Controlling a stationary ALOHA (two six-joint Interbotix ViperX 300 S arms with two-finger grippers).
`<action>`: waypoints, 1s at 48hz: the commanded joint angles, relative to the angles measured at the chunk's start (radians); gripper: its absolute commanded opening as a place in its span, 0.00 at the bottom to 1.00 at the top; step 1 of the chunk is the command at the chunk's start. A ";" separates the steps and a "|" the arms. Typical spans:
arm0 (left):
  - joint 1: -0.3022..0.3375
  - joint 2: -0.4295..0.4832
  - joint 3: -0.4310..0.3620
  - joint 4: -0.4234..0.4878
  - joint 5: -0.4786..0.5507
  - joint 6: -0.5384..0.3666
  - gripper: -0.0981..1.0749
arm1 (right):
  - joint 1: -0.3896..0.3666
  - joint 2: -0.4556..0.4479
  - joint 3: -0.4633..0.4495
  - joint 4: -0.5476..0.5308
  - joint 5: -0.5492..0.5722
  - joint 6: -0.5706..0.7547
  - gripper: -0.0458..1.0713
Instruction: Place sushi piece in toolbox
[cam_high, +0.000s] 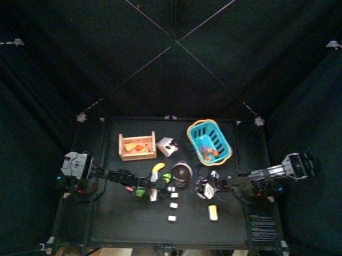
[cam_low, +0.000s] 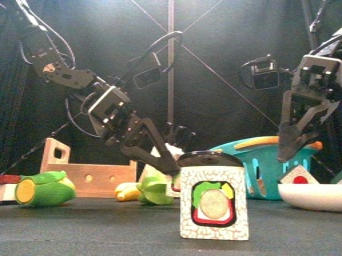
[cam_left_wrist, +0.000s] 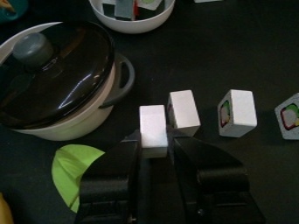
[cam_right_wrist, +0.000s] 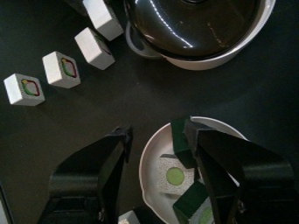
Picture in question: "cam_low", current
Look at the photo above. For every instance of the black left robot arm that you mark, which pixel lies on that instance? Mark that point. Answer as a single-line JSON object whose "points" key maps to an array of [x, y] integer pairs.
{"points": [[42, 50]]}

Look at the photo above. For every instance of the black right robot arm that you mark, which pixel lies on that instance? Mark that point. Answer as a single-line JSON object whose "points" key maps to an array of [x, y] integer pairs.
{"points": [[329, 43]]}

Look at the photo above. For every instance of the small white red sushi piece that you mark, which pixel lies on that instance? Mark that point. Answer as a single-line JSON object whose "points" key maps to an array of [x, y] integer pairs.
{"points": [[174, 186]]}

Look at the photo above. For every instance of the white sushi piece red centre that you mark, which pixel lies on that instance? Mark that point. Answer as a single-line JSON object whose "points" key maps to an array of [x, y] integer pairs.
{"points": [[300, 176]]}

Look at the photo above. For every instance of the wooden toy toolbox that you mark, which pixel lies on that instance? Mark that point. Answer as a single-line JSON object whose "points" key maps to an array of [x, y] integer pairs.
{"points": [[89, 176]]}

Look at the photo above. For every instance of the large sushi roll toy piece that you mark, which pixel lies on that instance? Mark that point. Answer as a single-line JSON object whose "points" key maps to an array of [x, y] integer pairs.
{"points": [[214, 206]]}

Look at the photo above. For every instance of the white black toy figure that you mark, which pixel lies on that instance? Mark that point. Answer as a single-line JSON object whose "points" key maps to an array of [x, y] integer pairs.
{"points": [[172, 150]]}

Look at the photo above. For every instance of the green toy lettuce leaf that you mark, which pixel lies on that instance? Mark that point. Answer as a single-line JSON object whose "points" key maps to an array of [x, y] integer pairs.
{"points": [[156, 190]]}

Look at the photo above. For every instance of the yellow toy banana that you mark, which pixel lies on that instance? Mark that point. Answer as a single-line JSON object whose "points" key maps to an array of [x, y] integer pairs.
{"points": [[128, 192]]}

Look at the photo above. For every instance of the white bowl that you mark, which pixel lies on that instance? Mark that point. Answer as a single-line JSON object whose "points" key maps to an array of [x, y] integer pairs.
{"points": [[312, 196]]}

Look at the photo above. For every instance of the green toy cucumber half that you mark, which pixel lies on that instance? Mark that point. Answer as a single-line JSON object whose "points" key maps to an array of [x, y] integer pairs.
{"points": [[47, 190]]}

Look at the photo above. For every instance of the red white toy block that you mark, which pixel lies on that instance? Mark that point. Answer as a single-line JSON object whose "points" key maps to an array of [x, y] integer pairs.
{"points": [[7, 188]]}

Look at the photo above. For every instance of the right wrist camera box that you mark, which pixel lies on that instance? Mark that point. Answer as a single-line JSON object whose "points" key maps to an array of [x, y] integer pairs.
{"points": [[265, 76]]}

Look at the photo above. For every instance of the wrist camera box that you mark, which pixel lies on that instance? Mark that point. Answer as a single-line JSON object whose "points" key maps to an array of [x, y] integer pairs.
{"points": [[148, 75], [265, 76]]}

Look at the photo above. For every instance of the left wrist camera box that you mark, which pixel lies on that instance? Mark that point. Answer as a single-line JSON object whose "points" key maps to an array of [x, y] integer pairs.
{"points": [[148, 75]]}

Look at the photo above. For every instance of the vertical metal frame pole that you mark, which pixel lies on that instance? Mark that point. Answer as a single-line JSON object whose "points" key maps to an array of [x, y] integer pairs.
{"points": [[172, 50]]}

